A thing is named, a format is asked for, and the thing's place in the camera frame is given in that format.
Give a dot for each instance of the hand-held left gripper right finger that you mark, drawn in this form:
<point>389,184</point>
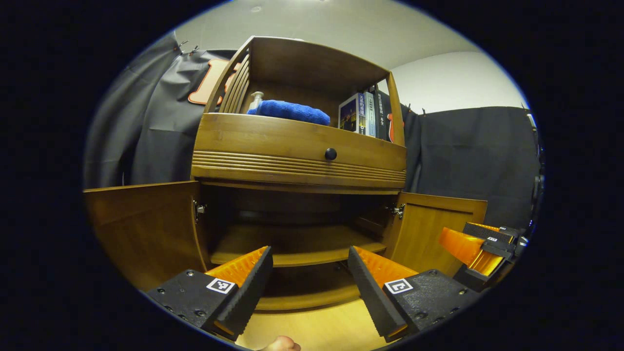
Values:
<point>373,297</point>

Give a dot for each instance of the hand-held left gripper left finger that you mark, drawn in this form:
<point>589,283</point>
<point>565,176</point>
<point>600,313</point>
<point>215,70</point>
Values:
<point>243,297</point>

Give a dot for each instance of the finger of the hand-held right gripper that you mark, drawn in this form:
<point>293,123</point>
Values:
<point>487,231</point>
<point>460,245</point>

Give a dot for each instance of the wooden cabinet door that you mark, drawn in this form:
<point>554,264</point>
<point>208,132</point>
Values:
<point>146,229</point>
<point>424,234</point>

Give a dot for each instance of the wooden double-door shoe cabinet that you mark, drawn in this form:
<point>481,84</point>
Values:
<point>273,141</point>

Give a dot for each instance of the metal door hinge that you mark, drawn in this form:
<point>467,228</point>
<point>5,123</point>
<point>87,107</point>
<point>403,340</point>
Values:
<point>199,210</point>
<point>398,210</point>

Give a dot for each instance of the wooden inner cabinet shelf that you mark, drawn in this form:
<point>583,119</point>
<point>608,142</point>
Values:
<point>292,243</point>

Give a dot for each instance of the wooden cabinet drawer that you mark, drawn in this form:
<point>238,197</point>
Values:
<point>273,141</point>

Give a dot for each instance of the black backdrop cloth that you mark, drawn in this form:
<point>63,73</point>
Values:
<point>477,156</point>

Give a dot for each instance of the black round drawer knob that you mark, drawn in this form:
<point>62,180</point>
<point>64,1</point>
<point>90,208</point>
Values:
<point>330,154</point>

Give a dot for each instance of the grey spine book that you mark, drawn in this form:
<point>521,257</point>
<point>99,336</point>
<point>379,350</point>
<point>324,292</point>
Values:
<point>370,114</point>

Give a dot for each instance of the blue spine book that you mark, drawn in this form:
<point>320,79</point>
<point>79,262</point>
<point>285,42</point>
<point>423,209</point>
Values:
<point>351,114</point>

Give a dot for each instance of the blue folded towel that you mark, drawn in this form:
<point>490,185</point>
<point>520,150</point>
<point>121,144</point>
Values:
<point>292,111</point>

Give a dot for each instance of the white pump bottle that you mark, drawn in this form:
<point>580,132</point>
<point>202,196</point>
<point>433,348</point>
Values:
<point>256,100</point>

